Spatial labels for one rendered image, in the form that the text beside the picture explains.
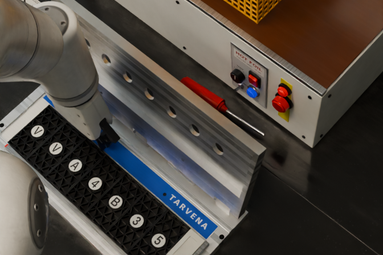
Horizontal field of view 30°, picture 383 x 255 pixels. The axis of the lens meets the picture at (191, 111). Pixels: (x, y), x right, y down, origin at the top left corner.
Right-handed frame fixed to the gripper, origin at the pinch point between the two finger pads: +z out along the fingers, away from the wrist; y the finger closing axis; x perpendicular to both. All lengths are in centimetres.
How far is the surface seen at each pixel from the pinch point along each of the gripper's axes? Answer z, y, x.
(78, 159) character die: 1.0, 2.0, -5.4
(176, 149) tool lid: -4.5, 15.4, 5.5
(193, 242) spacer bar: 1.2, 26.3, -3.0
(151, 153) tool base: 2.3, 10.1, 3.8
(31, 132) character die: 1.0, -8.1, -7.4
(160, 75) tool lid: -16.5, 9.7, 9.5
